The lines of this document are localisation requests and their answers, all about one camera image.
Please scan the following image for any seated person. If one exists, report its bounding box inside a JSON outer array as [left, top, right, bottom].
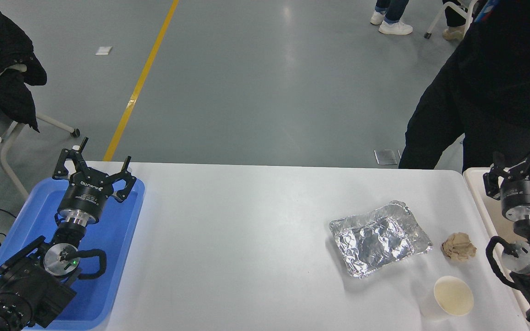
[[0, 0, 48, 135], [442, 0, 470, 41]]

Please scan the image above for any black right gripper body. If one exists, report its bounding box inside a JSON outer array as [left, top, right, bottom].
[[499, 172, 530, 216]]

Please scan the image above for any white-legged chair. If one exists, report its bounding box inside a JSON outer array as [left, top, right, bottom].
[[0, 113, 81, 200]]

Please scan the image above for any crumpled tan paper ball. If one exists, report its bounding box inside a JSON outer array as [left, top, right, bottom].
[[441, 232, 477, 262]]

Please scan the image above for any walking person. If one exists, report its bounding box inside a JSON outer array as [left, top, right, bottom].
[[370, 0, 414, 35]]

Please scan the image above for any white paper cup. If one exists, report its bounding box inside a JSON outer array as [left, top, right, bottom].
[[419, 276, 475, 320]]

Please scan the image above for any large pale bin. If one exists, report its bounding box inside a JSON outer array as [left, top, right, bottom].
[[463, 167, 530, 331]]

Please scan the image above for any blue plastic tray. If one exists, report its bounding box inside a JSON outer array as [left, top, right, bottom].
[[0, 177, 146, 331]]

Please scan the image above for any crumpled foil tray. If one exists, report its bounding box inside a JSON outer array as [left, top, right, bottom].
[[329, 200, 433, 279]]

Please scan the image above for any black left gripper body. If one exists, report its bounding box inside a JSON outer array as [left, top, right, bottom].
[[59, 169, 111, 217]]

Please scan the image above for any white wheeled chair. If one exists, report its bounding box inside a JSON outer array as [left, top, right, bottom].
[[424, 1, 477, 40]]

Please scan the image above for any standing person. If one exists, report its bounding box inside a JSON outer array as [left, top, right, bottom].
[[398, 0, 530, 173]]

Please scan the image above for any metal floor plate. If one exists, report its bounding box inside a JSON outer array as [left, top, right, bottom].
[[374, 149, 399, 165]]

